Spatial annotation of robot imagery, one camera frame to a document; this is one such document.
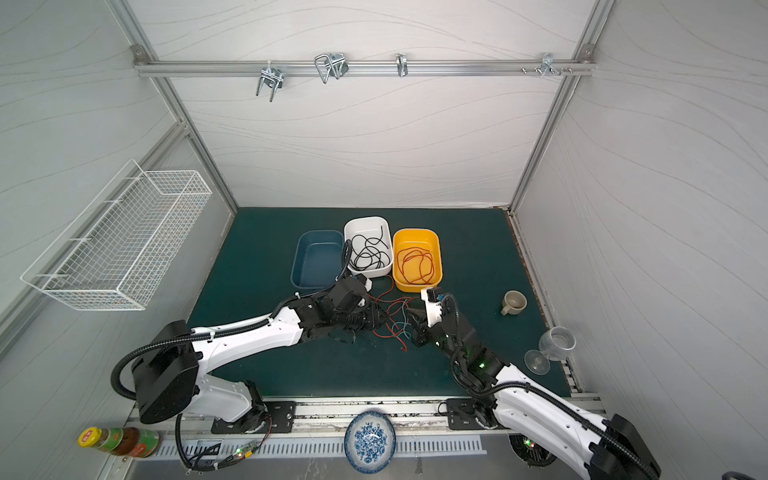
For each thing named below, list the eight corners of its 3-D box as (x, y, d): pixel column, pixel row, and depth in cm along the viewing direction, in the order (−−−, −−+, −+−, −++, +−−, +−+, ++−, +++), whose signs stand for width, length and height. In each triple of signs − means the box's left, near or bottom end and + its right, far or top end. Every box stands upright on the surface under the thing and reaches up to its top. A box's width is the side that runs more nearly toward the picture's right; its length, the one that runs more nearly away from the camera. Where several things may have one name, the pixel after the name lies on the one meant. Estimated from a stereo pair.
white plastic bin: (341, 277, 101) (339, 266, 97) (348, 226, 116) (346, 215, 112) (393, 277, 101) (393, 266, 97) (393, 226, 116) (393, 215, 112)
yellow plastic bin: (392, 292, 98) (392, 283, 94) (392, 237, 114) (392, 227, 109) (442, 292, 98) (445, 283, 94) (436, 237, 114) (437, 227, 109)
